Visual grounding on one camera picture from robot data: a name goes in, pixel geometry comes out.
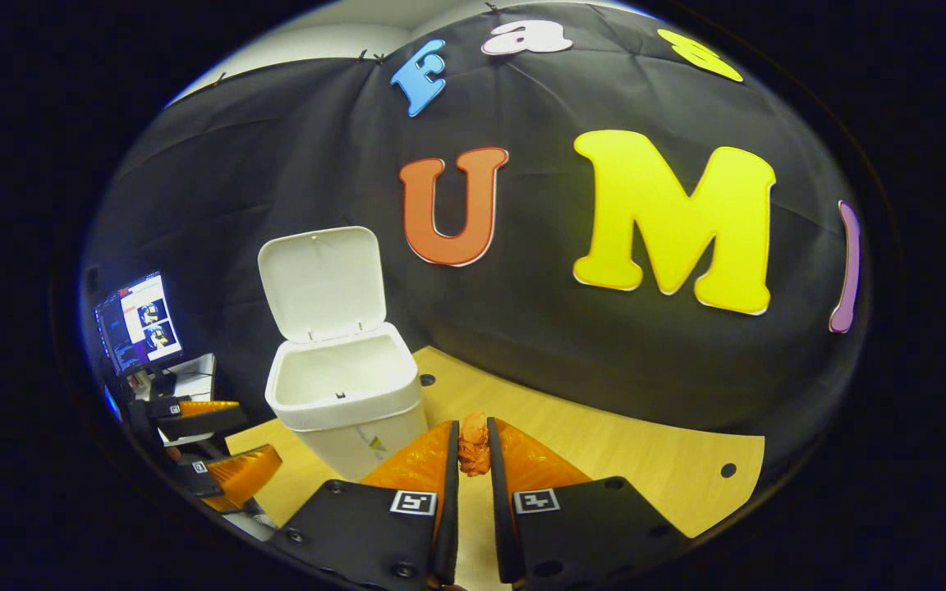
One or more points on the computer monitor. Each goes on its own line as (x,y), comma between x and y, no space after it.
(144,324)

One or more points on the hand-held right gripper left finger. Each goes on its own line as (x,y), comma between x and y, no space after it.
(447,509)

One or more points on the white desktop garbage bin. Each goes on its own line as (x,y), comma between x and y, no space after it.
(342,386)

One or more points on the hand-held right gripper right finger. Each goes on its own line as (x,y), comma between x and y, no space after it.
(502,517)

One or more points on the black backdrop cloth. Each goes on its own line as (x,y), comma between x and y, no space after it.
(563,369)

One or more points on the orange paper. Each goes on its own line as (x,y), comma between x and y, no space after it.
(473,447)

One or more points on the wooden desktop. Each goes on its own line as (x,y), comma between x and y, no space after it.
(621,460)

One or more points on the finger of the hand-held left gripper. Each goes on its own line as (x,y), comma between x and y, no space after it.
(235,476)
(202,419)

